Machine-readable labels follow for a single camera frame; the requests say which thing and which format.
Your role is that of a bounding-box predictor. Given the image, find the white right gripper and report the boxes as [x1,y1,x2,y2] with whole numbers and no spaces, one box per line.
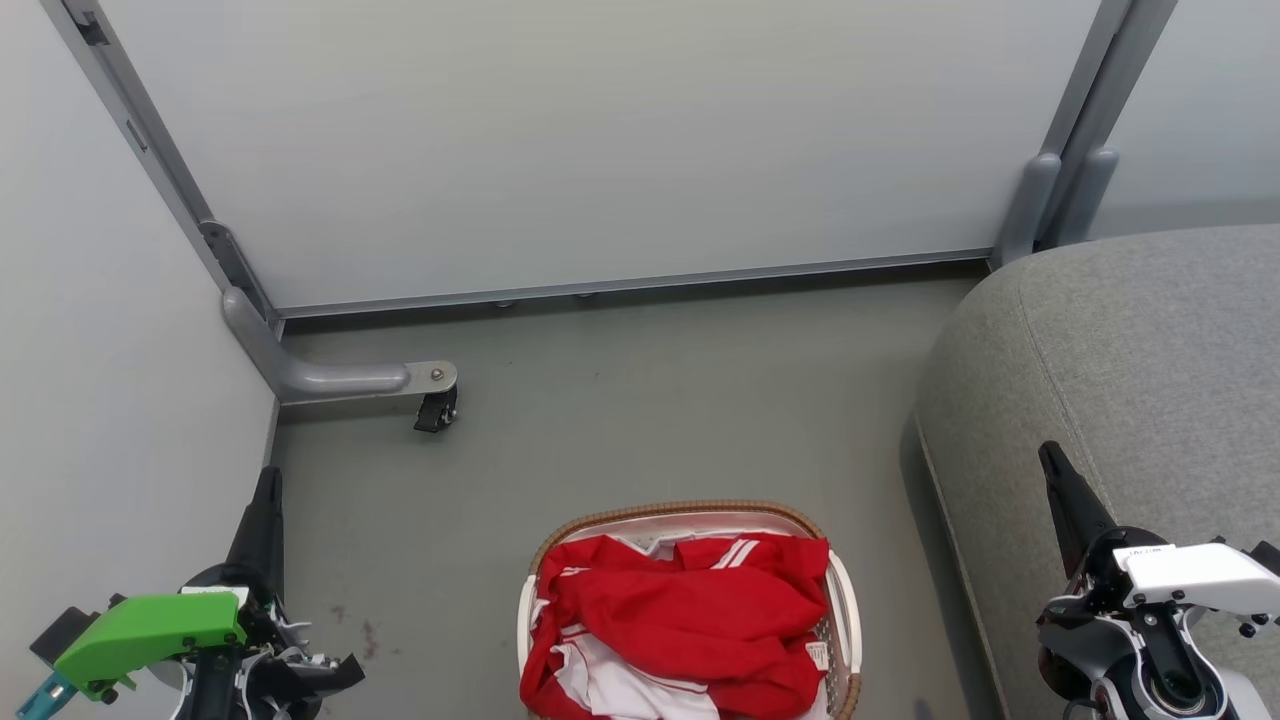
[1038,440,1280,693]

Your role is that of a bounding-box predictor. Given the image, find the grey double partition post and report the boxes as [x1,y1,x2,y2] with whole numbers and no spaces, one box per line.
[990,0,1181,269]

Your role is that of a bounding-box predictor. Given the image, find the grey partition post with latch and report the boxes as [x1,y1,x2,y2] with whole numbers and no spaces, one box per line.
[40,0,286,341]

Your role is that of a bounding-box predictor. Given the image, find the red white shirt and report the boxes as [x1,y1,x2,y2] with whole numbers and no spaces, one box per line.
[519,600,831,720]

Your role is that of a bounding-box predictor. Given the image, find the white wicker-rimmed laundry basket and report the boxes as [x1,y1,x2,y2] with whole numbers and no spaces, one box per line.
[517,500,863,720]

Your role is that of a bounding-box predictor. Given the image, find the grey partition bottom rail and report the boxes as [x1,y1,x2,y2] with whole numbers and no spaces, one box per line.
[272,248,993,321]

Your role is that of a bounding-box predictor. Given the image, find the red white shorts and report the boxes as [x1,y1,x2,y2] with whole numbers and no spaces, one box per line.
[535,533,833,661]

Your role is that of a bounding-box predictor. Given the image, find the grey partition foot bracket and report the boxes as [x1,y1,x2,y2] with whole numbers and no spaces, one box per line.
[222,288,459,406]

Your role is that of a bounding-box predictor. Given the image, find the grey fabric sofa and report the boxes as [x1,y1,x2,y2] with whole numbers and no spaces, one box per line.
[915,222,1280,720]

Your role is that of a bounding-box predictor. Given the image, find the black caster wheel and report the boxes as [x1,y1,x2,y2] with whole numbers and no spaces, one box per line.
[414,385,460,434]

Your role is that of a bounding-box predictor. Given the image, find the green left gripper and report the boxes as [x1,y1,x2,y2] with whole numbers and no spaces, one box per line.
[55,465,366,720]

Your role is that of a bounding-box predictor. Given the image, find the teal left camera connector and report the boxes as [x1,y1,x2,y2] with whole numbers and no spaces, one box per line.
[15,670,79,720]

